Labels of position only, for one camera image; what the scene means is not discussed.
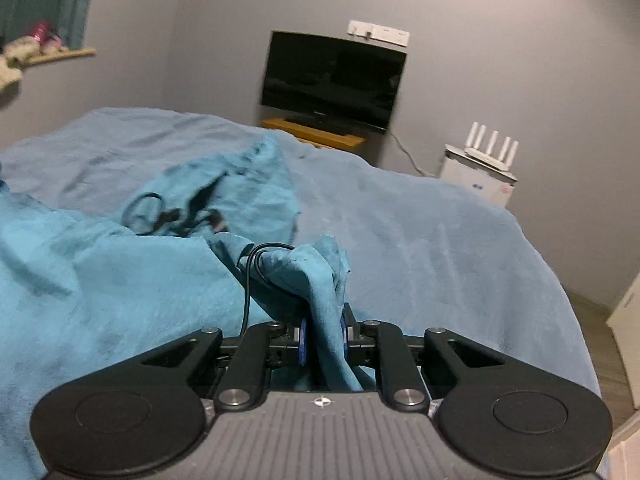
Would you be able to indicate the teal blue hooded jacket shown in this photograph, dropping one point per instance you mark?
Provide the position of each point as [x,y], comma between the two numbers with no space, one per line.
[79,293]

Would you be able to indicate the white small cabinet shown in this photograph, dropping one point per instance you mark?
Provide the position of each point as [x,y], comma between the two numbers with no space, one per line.
[477,177]

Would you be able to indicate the light blue bed blanket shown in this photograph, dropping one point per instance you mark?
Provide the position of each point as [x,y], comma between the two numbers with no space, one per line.
[421,252]

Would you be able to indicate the white wifi router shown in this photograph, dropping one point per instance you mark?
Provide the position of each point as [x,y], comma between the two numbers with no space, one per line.
[490,147]

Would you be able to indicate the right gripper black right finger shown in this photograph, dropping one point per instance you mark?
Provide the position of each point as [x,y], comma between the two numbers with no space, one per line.
[496,415]

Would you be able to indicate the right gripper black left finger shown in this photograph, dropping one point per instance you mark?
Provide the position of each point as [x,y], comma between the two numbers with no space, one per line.
[141,415]

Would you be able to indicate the white wall power strip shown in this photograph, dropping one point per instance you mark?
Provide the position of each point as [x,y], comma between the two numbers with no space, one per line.
[386,34]

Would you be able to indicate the wooden window sill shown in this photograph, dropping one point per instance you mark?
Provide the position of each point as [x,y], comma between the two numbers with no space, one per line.
[59,56]

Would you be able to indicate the white bedroom door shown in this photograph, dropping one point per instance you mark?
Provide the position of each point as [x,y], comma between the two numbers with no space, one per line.
[625,325]

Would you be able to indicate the wooden tv stand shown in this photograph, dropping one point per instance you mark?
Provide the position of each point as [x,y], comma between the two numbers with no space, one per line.
[349,142]

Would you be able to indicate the black flat screen television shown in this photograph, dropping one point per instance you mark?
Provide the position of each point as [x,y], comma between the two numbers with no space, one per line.
[332,78]

